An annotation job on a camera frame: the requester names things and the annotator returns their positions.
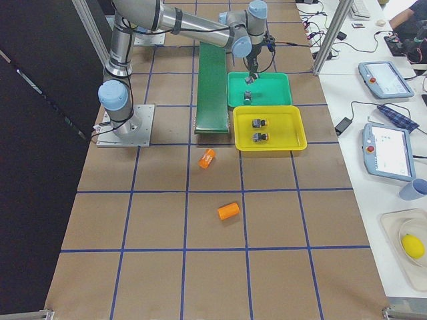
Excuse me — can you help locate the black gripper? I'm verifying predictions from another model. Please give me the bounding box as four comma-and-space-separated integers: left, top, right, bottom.
246, 33, 276, 75

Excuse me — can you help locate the yellow button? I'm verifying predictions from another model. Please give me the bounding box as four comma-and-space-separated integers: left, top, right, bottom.
252, 133, 269, 143
252, 119, 268, 129

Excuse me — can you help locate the orange cylinder with label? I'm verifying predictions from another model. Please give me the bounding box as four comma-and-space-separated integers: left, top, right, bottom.
197, 149, 216, 169

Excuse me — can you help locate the plain orange cylinder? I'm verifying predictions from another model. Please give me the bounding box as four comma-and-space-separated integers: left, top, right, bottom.
218, 202, 240, 221

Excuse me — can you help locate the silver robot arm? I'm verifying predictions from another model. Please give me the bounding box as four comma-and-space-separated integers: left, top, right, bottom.
98, 1, 275, 146

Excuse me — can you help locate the green plastic tray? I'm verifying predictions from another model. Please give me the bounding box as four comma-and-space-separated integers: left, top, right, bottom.
228, 72, 293, 108

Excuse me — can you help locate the yellow plastic tray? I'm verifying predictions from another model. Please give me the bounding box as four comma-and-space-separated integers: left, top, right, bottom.
233, 105, 308, 151

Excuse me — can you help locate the green conveyor belt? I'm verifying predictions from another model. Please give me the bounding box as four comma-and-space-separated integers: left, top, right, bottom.
194, 42, 230, 134

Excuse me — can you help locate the black power adapter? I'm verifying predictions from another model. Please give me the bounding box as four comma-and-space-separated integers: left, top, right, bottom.
334, 117, 352, 136

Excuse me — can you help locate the upper teach pendant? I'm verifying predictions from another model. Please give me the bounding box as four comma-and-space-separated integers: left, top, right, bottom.
358, 61, 414, 99

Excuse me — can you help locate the teach pendant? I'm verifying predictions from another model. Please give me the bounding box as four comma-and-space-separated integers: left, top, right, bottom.
358, 61, 414, 99
362, 123, 416, 182

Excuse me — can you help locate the lower teach pendant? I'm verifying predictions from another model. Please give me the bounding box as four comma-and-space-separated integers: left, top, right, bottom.
362, 123, 416, 182

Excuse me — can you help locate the blue plaid cloth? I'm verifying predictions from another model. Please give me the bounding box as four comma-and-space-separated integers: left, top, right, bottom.
377, 105, 419, 133

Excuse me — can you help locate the blue cup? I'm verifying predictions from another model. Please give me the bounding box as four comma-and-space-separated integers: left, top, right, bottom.
399, 179, 427, 201

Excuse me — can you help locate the yellow lemon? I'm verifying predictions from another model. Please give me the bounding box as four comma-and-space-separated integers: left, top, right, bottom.
401, 234, 425, 259

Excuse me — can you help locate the red black power cable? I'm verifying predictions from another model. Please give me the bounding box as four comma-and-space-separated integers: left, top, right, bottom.
273, 39, 313, 49

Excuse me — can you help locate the aluminium frame post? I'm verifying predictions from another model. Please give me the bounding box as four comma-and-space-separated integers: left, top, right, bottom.
312, 0, 352, 75

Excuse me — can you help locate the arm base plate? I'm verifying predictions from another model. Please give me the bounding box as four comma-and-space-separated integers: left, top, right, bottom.
93, 104, 155, 147
134, 33, 165, 47

